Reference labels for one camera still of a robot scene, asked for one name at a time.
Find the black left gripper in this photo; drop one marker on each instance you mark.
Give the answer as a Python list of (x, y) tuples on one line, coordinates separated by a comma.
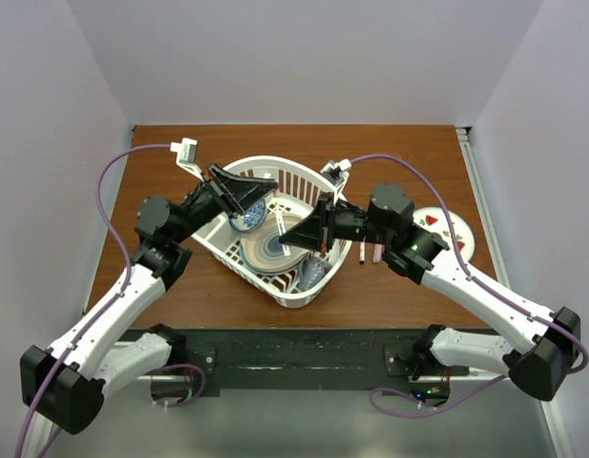
[(230, 192)]

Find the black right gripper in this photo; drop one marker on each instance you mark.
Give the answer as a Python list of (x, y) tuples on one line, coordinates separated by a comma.
[(317, 233)]

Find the white red pen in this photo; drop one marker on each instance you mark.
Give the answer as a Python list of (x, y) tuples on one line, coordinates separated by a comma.
[(279, 218)]

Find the white black marker pen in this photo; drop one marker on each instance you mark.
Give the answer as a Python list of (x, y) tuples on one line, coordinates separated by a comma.
[(362, 257)]

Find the pink highlighter pen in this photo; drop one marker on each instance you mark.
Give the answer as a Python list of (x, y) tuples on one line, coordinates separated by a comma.
[(377, 253)]

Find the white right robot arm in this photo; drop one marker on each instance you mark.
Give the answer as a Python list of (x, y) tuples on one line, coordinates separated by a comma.
[(534, 346)]

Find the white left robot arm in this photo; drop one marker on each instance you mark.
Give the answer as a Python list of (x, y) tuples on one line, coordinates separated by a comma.
[(63, 382)]

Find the blue patterned small bowl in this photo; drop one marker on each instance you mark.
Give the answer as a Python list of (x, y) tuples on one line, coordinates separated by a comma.
[(251, 219)]

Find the blue glass cup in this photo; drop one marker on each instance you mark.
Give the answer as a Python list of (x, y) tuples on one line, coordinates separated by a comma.
[(311, 271)]

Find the beige blue ringed plate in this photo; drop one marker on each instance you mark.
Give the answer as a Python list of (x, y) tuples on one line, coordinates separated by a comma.
[(261, 251)]

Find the white plastic dish basket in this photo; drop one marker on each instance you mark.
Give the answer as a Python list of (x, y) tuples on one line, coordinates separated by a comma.
[(300, 188)]

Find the watermelon pattern plate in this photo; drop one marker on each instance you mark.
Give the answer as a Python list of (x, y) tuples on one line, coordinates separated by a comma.
[(459, 234)]

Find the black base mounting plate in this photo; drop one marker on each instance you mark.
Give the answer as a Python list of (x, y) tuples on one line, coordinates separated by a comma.
[(297, 359)]

